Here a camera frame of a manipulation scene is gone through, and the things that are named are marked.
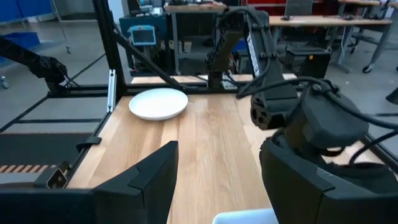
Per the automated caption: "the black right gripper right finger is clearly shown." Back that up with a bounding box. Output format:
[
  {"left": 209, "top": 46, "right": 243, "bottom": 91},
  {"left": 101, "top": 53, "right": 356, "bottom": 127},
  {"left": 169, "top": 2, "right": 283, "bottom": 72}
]
[{"left": 259, "top": 138, "right": 398, "bottom": 224}]

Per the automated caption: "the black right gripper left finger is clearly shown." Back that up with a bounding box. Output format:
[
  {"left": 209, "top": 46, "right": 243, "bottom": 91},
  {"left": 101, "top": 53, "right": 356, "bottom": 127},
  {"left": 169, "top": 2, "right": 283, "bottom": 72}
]
[{"left": 0, "top": 141, "right": 180, "bottom": 224}]

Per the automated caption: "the white plastic cutlery tray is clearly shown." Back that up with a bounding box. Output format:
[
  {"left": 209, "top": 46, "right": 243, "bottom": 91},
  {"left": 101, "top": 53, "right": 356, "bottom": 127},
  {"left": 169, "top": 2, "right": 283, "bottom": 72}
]
[{"left": 212, "top": 207, "right": 280, "bottom": 224}]

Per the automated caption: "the white round plate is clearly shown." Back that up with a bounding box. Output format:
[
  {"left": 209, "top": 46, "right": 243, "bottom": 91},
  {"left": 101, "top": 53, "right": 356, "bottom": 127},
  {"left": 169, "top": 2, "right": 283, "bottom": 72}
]
[{"left": 128, "top": 87, "right": 189, "bottom": 122}]

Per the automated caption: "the black equipment box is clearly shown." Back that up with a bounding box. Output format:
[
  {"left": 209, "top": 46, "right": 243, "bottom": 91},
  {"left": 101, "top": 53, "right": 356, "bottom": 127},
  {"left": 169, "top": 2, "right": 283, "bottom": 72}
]
[{"left": 283, "top": 46, "right": 331, "bottom": 79}]

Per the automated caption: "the wooden workbench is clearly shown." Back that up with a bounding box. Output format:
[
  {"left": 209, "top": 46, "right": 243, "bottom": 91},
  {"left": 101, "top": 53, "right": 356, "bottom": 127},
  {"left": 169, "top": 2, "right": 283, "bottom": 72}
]
[
  {"left": 269, "top": 15, "right": 393, "bottom": 74},
  {"left": 164, "top": 2, "right": 228, "bottom": 75}
]

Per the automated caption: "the blue-framed small monitor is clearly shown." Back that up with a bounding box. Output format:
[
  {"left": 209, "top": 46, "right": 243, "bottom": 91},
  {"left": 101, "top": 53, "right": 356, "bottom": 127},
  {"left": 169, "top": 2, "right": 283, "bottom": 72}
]
[{"left": 127, "top": 24, "right": 157, "bottom": 47}]

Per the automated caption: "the blue equipment cabinet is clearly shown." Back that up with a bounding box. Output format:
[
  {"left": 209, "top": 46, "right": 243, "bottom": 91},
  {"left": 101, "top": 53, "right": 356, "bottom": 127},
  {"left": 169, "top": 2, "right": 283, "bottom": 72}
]
[{"left": 119, "top": 14, "right": 170, "bottom": 77}]

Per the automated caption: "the blue plastic bin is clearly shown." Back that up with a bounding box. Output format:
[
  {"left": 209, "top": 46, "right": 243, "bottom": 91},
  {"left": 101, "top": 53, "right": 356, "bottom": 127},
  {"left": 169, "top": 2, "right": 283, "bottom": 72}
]
[{"left": 0, "top": 30, "right": 41, "bottom": 66}]

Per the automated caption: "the small metal table camera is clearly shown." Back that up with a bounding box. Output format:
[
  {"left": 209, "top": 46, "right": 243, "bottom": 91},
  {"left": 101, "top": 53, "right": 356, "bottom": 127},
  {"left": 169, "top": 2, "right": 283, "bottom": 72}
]
[{"left": 33, "top": 161, "right": 71, "bottom": 190}]

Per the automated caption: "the silver aluminium frame bracket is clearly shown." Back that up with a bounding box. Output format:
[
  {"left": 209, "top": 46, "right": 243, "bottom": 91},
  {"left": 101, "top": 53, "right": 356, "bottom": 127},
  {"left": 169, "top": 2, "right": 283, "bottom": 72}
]
[{"left": 106, "top": 68, "right": 117, "bottom": 113}]

